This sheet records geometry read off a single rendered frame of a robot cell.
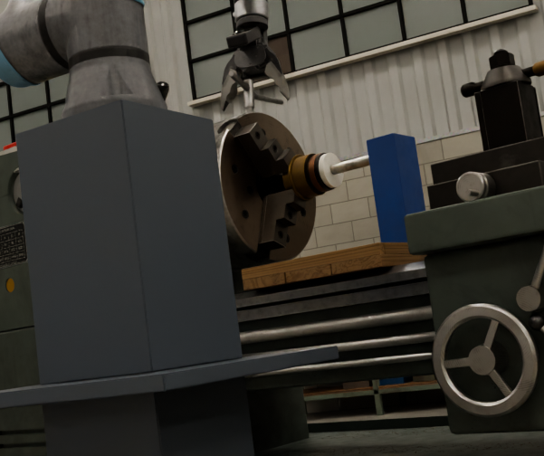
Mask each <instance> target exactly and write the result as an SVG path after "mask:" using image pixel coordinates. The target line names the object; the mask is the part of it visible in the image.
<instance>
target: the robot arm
mask: <svg viewBox="0 0 544 456"><path fill-rule="evenodd" d="M144 6H145V4H144V2H143V1H142V0H9V3H8V5H7V7H6V9H5V10H4V11H3V12H2V13H1V14H0V79H1V80H2V81H4V82H5V83H7V84H9V85H11V86H14V87H16V88H24V87H28V86H32V85H33V86H36V85H39V84H41V83H42V82H43V81H48V80H50V79H53V78H56V77H59V76H62V75H64V74H67V73H69V74H70V79H69V84H68V89H67V93H66V99H65V107H64V110H63V111H62V119H64V118H67V117H69V116H72V115H75V114H78V113H81V112H83V111H86V110H89V109H94V108H97V107H99V106H102V105H105V104H108V103H111V102H113V101H116V100H128V101H133V102H137V103H141V104H145V105H149V106H153V107H157V108H161V109H167V104H166V103H165V101H164V99H163V97H162V94H161V92H160V90H159V88H158V86H157V83H156V81H155V79H154V77H153V75H152V73H151V69H150V62H149V54H148V39H147V32H146V24H145V16H144V8H143V7H144ZM233 16H235V22H236V30H237V31H236V32H234V33H233V34H232V35H230V36H228V37H226V41H227V45H228V48H234V47H235V48H237V50H236V51H235V52H234V54H233V57H232V58H231V60H230V61H229V62H228V63H227V64H226V66H225V68H224V76H223V81H222V91H221V108H222V111H225V109H226V107H227V106H228V104H229V99H234V98H235V96H236V94H237V91H238V90H237V85H238V83H236V82H235V81H234V80H233V79H232V78H231V77H230V76H229V72H230V71H233V72H234V73H235V74H236V75H237V76H238V77H239V78H241V73H240V72H238V71H239V68H240V69H241V70H242V73H243V77H244V78H245V79H246V80H247V79H250V80H253V81H255V80H259V79H264V78H270V79H273V80H274V83H275V85H276V86H277V87H279V88H280V92H281V94H282V95H283V96H284V97H285V98H286V99H287V100H289V99H290V93H289V87H288V84H287V81H286V79H285V76H284V74H283V73H282V67H281V64H280V61H279V60H278V58H277V57H276V54H275V53H274V51H273V50H272V49H271V48H270V47H269V46H268V37H267V30H268V21H269V12H268V3H267V0H234V13H233ZM238 67H239V68H238Z"/></svg>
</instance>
